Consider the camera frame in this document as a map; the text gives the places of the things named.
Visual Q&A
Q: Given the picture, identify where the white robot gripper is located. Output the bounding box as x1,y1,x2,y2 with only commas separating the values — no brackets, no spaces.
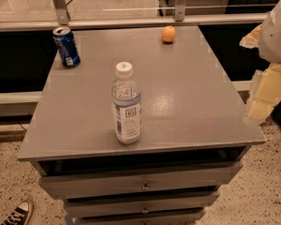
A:
239,0,281,123

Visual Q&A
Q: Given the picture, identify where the clear plastic water bottle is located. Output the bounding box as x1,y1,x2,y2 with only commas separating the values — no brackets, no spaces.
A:
111,62,141,144

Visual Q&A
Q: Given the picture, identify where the grey drawer cabinet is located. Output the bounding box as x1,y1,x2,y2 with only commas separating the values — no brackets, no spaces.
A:
18,26,264,225

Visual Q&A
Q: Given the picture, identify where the orange fruit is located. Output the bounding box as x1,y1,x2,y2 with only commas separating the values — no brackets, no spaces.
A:
161,26,176,43

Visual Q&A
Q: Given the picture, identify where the blue soda can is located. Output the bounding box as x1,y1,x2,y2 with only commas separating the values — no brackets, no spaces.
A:
52,26,81,68

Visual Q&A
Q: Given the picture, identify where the black canvas sneaker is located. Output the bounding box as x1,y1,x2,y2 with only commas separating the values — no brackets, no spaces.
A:
0,201,34,225

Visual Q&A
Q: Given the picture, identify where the metal railing frame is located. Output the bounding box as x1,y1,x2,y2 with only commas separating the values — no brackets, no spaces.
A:
0,0,278,32

